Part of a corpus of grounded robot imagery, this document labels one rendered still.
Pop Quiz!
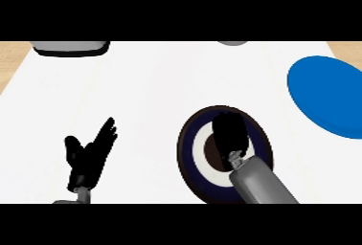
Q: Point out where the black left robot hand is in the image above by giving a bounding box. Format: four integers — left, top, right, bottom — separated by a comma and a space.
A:
63, 117, 118, 193

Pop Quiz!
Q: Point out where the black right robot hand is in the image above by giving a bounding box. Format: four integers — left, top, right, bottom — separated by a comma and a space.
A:
211, 111, 249, 171

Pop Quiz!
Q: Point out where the dark navy and white plate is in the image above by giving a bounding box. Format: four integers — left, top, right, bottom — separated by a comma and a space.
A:
176, 104, 275, 205

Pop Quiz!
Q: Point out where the blue plate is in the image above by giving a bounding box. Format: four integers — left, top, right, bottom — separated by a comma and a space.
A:
285, 56, 362, 140

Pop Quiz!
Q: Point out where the white placemat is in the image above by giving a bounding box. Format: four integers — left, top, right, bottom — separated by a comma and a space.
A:
0, 41, 362, 205

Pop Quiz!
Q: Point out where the small grey round object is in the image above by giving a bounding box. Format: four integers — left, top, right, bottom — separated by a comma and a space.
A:
215, 41, 248, 47

